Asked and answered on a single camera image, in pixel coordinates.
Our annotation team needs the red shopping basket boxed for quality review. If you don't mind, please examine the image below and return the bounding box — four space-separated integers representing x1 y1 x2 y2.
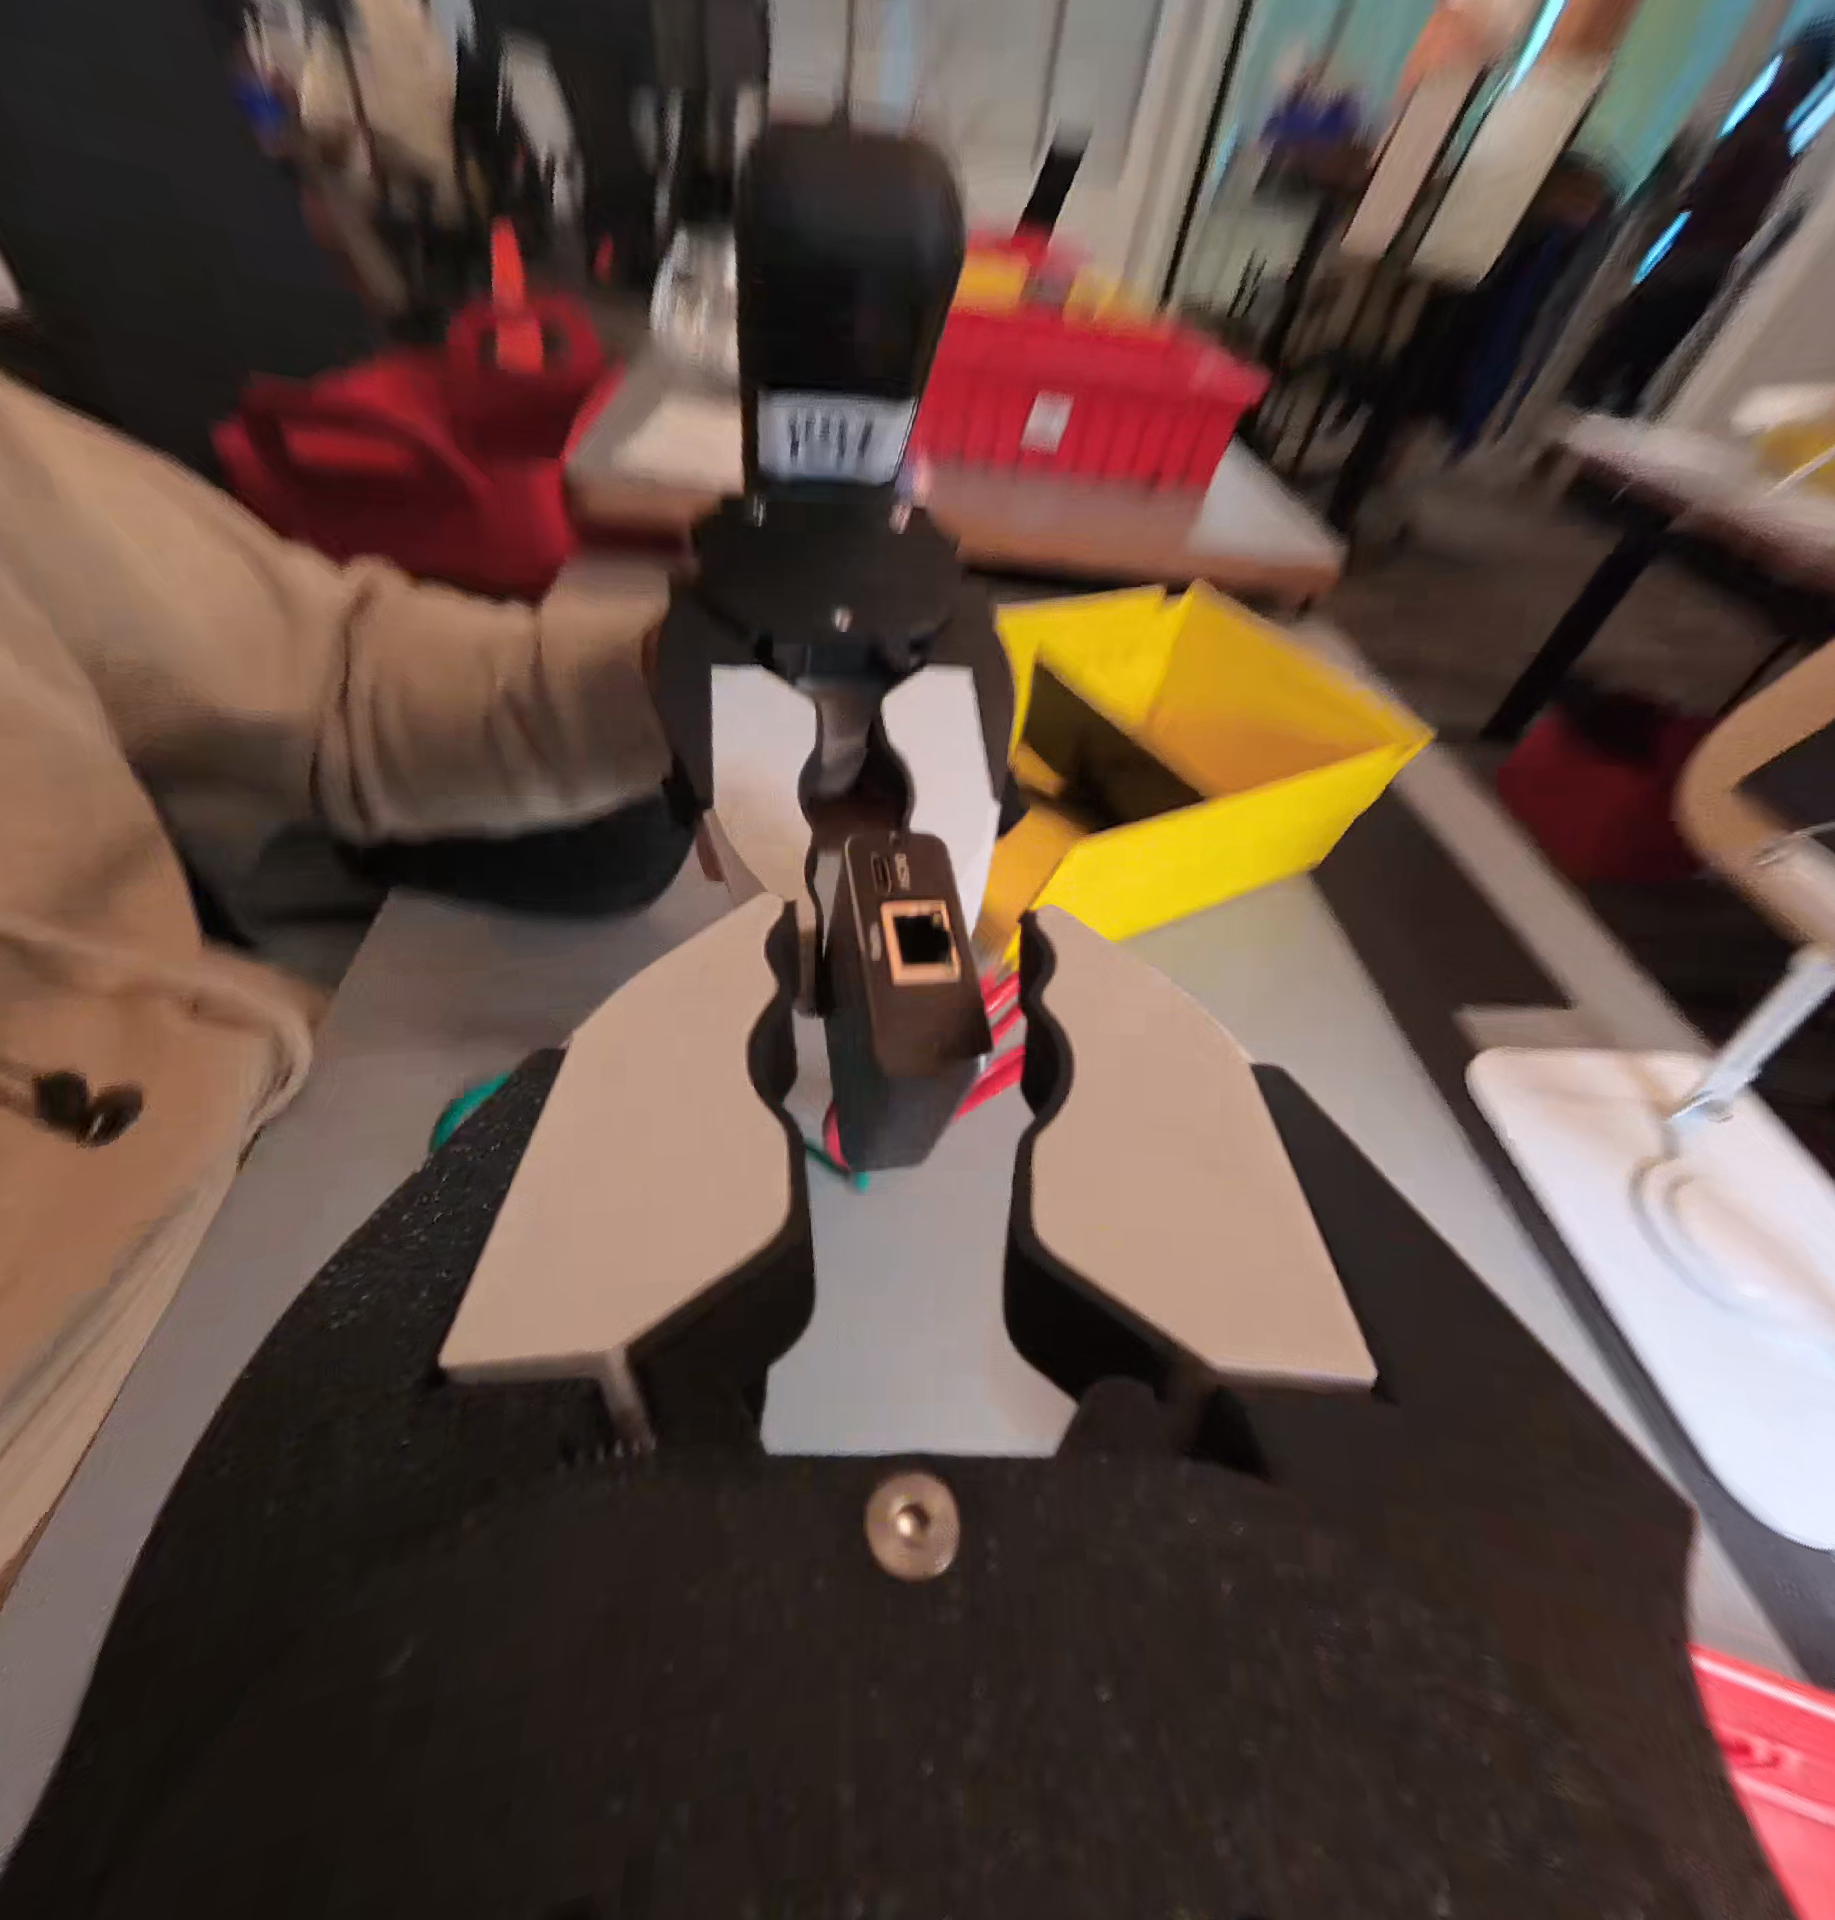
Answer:
215 226 619 593

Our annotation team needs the black ethernet port box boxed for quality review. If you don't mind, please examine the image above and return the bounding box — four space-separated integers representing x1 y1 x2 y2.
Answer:
817 831 996 1176

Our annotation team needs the red divided plastic bin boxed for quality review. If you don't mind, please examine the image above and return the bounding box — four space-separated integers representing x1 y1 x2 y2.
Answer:
917 230 1272 496

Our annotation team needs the green ethernet cable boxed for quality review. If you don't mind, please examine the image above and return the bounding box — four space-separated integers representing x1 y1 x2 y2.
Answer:
431 1073 871 1195

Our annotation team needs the red plastic crate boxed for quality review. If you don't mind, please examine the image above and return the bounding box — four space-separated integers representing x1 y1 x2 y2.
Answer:
1689 1642 1835 1920

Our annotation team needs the yellow plastic bin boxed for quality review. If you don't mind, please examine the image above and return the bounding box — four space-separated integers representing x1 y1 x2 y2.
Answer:
976 581 1435 971

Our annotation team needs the person's beige hoodie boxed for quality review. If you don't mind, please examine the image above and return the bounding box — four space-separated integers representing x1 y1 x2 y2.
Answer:
0 838 327 1667

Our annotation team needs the red ethernet cable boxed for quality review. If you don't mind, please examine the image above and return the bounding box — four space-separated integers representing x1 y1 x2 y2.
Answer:
820 967 1036 1170

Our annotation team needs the red round container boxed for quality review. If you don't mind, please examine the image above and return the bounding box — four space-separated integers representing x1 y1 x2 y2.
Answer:
1503 704 1717 888

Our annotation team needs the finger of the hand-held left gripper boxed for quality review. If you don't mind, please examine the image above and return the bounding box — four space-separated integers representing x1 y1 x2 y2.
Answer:
706 664 834 1013
874 664 1007 939

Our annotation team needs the white monitor stand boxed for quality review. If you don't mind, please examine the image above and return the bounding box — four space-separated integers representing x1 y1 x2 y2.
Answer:
1465 609 1835 1554

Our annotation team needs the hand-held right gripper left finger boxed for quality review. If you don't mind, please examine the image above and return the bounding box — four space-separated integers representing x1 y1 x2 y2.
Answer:
437 895 820 1449

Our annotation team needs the yellow plastic tray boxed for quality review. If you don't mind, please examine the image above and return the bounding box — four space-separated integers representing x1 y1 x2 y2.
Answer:
948 240 1160 321

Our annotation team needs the black-legged desk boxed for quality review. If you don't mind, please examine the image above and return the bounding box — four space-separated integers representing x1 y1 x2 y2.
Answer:
1489 407 1835 737

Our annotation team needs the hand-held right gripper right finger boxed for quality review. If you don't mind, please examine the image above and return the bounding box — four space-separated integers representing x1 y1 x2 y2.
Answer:
1007 907 1383 1427

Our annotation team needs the person's left forearm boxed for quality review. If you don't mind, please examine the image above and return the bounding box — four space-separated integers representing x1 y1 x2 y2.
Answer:
0 321 679 918

